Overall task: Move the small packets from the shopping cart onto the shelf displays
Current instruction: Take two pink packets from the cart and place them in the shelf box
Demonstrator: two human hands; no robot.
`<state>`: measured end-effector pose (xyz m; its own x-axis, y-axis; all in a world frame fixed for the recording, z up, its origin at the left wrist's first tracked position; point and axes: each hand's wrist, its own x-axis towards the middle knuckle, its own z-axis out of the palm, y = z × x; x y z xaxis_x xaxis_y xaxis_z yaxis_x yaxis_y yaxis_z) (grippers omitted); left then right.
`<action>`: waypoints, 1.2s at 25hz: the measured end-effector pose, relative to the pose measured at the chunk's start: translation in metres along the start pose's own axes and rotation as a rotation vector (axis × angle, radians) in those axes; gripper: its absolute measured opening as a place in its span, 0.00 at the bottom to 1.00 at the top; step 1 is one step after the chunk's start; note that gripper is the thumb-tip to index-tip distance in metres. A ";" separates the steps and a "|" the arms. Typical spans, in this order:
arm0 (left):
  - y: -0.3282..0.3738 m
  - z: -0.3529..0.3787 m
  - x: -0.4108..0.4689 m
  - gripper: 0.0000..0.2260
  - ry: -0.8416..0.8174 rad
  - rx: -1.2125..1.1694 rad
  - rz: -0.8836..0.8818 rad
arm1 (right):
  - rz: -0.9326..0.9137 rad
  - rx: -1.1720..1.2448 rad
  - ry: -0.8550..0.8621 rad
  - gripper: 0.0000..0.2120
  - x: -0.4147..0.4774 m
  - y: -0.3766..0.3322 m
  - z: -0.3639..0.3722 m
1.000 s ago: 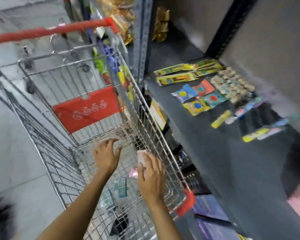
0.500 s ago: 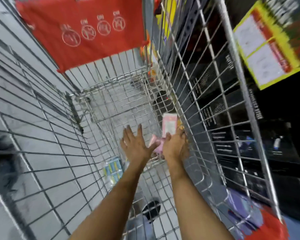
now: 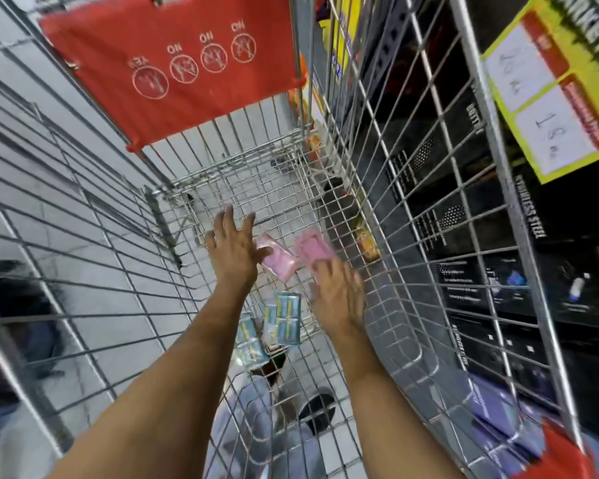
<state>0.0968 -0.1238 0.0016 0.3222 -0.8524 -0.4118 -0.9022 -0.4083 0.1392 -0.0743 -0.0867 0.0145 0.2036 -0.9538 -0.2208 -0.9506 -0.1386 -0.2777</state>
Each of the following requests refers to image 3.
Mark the person's left hand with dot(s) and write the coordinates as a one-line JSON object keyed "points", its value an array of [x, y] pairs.
{"points": [[234, 256]]}

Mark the person's right hand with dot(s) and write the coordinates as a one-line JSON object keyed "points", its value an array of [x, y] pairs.
{"points": [[339, 299]]}

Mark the person's left middle finger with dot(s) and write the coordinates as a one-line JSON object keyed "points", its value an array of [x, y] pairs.
{"points": [[229, 219]]}

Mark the person's left little finger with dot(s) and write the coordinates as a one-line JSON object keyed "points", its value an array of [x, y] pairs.
{"points": [[209, 241]]}

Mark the person's left thumb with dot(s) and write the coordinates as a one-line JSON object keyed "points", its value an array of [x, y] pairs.
{"points": [[263, 254]]}

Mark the person's right fingers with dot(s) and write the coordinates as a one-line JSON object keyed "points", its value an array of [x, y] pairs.
{"points": [[335, 271]]}

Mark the pink packet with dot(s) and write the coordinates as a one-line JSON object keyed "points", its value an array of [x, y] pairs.
{"points": [[278, 259], [312, 246]]}

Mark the person's right forearm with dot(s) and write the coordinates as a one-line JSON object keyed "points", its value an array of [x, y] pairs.
{"points": [[384, 409]]}

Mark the person's left forearm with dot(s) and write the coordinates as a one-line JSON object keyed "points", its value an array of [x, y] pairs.
{"points": [[179, 384]]}

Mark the orange packet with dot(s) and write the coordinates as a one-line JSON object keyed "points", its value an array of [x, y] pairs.
{"points": [[367, 241]]}

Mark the blue and yellow packet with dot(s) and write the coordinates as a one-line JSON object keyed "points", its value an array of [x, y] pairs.
{"points": [[288, 318], [249, 344], [270, 321]]}

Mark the small red and dark packet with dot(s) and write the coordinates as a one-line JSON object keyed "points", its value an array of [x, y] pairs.
{"points": [[276, 356]]}

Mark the black cart wheel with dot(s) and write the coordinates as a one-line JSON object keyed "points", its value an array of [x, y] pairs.
{"points": [[317, 411]]}

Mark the stack of black boxes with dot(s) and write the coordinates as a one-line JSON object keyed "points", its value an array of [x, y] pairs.
{"points": [[479, 274]]}

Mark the person's light blue trousers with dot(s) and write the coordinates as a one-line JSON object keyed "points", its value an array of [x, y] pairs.
{"points": [[259, 433]]}

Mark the red child seat flap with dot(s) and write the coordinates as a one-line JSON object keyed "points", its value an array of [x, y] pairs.
{"points": [[130, 39]]}

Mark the purple box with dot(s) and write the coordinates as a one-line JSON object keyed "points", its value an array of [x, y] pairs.
{"points": [[499, 419]]}

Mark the yellow packaged goods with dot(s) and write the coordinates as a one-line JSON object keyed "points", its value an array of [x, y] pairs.
{"points": [[342, 29]]}

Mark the yellow price sign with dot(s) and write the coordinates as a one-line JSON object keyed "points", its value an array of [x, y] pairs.
{"points": [[554, 89]]}

